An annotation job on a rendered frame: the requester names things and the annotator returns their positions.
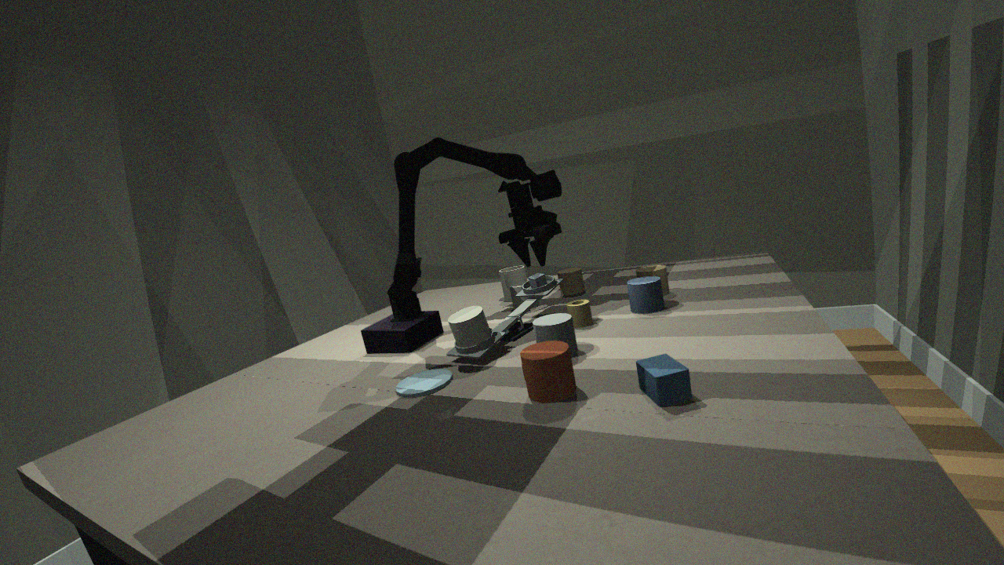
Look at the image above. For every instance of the reddish-brown cylinder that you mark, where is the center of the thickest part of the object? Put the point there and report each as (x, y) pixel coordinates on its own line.
(548, 371)

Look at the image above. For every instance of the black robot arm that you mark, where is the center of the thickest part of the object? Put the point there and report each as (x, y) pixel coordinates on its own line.
(404, 302)

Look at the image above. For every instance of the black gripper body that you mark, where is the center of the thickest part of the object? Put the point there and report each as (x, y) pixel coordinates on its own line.
(525, 219)

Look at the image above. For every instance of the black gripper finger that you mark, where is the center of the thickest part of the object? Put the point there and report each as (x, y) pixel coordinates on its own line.
(540, 248)
(522, 250)

